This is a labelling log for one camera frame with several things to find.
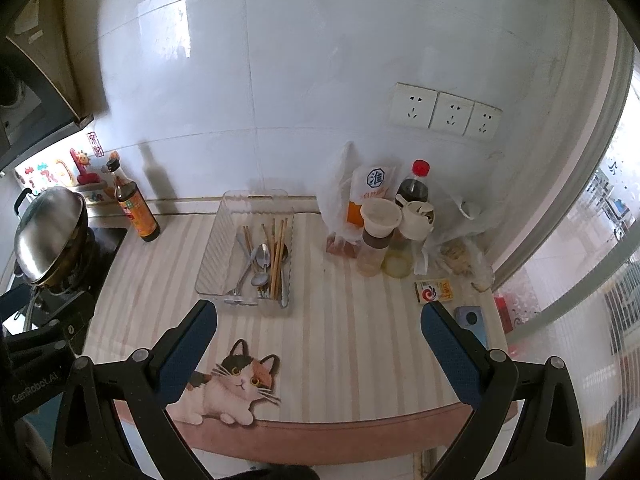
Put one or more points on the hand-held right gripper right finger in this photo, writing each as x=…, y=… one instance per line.
x=445, y=350

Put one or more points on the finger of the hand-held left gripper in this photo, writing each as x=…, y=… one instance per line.
x=55, y=337

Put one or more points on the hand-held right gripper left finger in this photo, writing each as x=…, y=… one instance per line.
x=192, y=350

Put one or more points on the clear plastic utensil tray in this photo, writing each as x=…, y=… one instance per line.
x=215, y=260

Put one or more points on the bundle of wooden chopsticks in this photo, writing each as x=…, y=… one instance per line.
x=275, y=260

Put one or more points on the blue phone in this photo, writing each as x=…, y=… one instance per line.
x=471, y=319

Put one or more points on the small printed cardboard box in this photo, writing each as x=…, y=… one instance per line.
x=434, y=291

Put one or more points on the red packet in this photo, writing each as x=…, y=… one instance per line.
x=504, y=312

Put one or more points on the striped cat print table mat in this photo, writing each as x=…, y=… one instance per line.
x=350, y=335

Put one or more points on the crumpled plastic bag with food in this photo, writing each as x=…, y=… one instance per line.
x=465, y=255

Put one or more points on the wok with steel lid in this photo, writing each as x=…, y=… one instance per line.
x=47, y=235

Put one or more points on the black cooktop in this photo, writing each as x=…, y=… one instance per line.
x=107, y=242

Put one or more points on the condiment jar with cream lid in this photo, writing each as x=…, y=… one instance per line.
x=377, y=240
x=407, y=240

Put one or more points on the frosted window pane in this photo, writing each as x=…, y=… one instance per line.
x=575, y=360

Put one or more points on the soy sauce bottle orange label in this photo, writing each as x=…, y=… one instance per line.
x=140, y=215

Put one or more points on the small reddish brown packet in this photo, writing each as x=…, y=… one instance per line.
x=342, y=246

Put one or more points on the person's dark clothing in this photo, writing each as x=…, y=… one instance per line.
x=270, y=474

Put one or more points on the dark bottle with red cap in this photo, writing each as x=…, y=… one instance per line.
x=415, y=187

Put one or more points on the white and orange salt bag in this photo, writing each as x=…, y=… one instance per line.
x=372, y=185

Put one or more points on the clear plastic bag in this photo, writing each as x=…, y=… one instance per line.
x=332, y=195

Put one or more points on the range hood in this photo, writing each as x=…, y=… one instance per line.
x=45, y=60

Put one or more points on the colourful wall stickers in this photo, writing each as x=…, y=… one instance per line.
x=65, y=170

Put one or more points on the grey window frame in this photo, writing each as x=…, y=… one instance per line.
x=550, y=200

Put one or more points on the white wall socket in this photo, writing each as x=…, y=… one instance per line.
x=412, y=106
x=451, y=114
x=483, y=122

